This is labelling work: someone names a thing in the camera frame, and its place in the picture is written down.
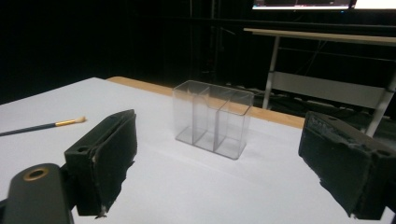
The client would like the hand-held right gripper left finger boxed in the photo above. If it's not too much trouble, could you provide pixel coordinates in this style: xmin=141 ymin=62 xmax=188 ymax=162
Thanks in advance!
xmin=64 ymin=108 xmax=138 ymax=217

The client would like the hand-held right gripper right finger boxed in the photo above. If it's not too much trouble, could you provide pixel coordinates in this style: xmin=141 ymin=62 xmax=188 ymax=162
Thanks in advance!
xmin=298 ymin=110 xmax=396 ymax=220

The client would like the dark-handled paintbrush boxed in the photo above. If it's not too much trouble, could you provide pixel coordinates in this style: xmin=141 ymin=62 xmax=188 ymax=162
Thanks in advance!
xmin=0 ymin=116 xmax=88 ymax=138

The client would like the clear plastic compartment holder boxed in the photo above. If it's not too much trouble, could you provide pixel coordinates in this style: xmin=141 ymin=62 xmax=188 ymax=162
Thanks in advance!
xmin=172 ymin=79 xmax=255 ymax=161

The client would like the white-framed desk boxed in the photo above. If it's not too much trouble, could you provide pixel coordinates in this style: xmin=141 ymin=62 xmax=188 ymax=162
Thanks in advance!
xmin=243 ymin=27 xmax=396 ymax=138

